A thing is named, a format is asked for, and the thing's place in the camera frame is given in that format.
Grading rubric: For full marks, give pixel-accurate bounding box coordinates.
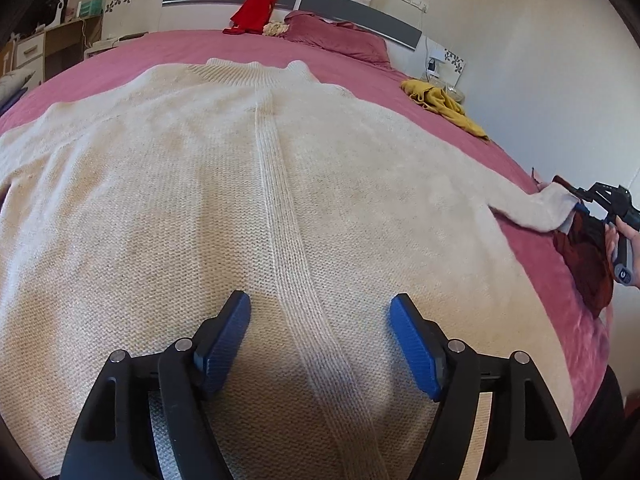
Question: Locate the person's right hand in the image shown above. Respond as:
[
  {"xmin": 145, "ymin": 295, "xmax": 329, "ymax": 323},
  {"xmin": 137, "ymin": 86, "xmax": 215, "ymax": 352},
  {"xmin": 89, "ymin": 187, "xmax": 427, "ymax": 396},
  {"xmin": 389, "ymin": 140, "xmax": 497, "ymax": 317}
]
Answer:
[{"xmin": 604, "ymin": 215, "xmax": 640, "ymax": 291}]

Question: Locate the white nightstand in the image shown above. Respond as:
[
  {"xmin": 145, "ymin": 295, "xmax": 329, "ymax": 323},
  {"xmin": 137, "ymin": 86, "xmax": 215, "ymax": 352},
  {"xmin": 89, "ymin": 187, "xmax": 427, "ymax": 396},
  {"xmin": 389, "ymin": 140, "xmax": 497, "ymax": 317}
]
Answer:
[{"xmin": 82, "ymin": 35, "xmax": 151, "ymax": 58}]

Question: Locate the yellow garment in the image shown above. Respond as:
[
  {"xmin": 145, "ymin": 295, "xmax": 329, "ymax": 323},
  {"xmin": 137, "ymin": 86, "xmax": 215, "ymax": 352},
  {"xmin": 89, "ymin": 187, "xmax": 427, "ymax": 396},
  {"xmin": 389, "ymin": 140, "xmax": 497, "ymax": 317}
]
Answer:
[{"xmin": 400, "ymin": 79, "xmax": 491, "ymax": 141}]

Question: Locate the pink bed blanket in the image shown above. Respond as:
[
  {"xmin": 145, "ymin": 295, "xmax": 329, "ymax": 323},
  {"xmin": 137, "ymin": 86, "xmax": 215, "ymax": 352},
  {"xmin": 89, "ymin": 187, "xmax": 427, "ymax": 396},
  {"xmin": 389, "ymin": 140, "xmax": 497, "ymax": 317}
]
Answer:
[{"xmin": 0, "ymin": 29, "xmax": 626, "ymax": 431}]

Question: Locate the wooden desk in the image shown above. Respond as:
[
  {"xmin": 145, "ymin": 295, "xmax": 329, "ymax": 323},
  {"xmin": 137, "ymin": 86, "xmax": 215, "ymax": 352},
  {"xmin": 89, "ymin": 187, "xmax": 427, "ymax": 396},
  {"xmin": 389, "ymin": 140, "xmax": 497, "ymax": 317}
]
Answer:
[{"xmin": 0, "ymin": 14, "xmax": 103, "ymax": 83}]

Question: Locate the pink pillow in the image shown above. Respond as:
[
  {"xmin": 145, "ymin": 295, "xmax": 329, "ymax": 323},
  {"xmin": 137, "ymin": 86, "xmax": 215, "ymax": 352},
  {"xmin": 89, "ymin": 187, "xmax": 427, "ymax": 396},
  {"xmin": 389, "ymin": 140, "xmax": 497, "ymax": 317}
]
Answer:
[{"xmin": 282, "ymin": 10, "xmax": 392, "ymax": 66}]

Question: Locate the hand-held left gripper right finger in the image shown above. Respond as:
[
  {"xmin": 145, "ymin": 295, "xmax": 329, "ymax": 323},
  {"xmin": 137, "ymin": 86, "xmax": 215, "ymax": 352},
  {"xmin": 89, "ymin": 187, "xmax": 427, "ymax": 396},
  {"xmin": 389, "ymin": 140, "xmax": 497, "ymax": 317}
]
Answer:
[{"xmin": 389, "ymin": 292, "xmax": 583, "ymax": 480}]

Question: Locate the dark red garment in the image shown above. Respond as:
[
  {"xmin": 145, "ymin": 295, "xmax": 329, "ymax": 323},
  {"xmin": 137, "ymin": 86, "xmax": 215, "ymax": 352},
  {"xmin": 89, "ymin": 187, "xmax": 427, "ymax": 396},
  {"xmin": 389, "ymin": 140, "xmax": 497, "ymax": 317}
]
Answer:
[{"xmin": 552, "ymin": 207, "xmax": 615, "ymax": 318}]

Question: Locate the cream knit sweater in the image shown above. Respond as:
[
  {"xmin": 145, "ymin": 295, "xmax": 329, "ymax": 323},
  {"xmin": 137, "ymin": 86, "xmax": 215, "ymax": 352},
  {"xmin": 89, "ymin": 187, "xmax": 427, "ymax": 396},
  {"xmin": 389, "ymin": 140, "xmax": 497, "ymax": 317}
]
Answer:
[{"xmin": 0, "ymin": 58, "xmax": 581, "ymax": 480}]

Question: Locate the white printed cushion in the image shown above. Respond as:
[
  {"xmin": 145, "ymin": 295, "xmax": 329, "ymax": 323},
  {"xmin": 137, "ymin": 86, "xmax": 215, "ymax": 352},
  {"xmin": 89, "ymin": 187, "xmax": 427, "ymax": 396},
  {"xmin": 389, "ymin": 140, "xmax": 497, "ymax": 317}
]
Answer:
[{"xmin": 0, "ymin": 67, "xmax": 38, "ymax": 106}]

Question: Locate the white flowered panel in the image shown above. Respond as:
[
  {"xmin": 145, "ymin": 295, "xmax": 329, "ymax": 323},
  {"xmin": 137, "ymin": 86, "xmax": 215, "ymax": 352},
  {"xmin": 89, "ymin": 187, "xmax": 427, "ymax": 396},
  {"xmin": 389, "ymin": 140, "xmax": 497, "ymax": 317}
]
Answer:
[
  {"xmin": 101, "ymin": 0, "xmax": 166, "ymax": 41},
  {"xmin": 425, "ymin": 36, "xmax": 469, "ymax": 91}
]

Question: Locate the bright red garment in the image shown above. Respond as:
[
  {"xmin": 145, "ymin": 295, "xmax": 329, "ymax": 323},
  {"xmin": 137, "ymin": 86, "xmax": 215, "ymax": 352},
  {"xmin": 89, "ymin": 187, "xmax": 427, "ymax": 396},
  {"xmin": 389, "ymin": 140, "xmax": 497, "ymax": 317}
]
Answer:
[{"xmin": 222, "ymin": 0, "xmax": 283, "ymax": 36}]

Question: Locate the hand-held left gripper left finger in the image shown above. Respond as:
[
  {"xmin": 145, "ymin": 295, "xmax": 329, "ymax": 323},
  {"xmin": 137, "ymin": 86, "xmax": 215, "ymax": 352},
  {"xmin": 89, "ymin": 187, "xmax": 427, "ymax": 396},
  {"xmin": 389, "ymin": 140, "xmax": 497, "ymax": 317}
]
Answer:
[{"xmin": 59, "ymin": 290, "xmax": 252, "ymax": 480}]

